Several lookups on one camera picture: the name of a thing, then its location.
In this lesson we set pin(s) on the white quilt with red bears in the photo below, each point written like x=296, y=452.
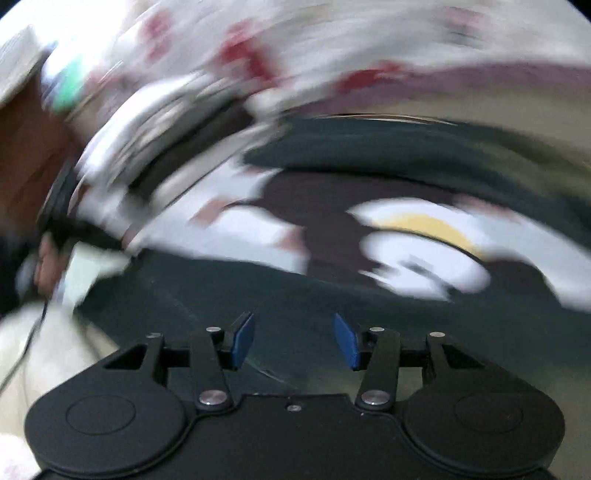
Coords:
x=323, y=41

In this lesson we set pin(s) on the black folded garment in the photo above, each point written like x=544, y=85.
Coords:
x=184, y=147

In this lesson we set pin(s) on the white folded garment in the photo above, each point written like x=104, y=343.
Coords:
x=152, y=120

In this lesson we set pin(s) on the brown wooden cabinet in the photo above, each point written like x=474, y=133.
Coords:
x=27, y=138

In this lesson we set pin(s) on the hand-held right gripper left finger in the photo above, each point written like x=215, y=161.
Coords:
x=244, y=341

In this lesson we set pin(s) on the light green quilt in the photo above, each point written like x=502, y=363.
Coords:
x=87, y=267

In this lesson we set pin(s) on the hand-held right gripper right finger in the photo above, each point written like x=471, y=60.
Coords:
x=346, y=341

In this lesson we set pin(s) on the dark green jeans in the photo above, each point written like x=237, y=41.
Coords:
x=184, y=295

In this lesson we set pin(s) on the green plastic bag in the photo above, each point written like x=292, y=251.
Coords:
x=67, y=87

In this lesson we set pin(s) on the person's left hand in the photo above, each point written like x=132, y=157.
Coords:
x=46, y=267

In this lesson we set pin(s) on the beige bed base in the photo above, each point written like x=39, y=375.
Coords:
x=508, y=101

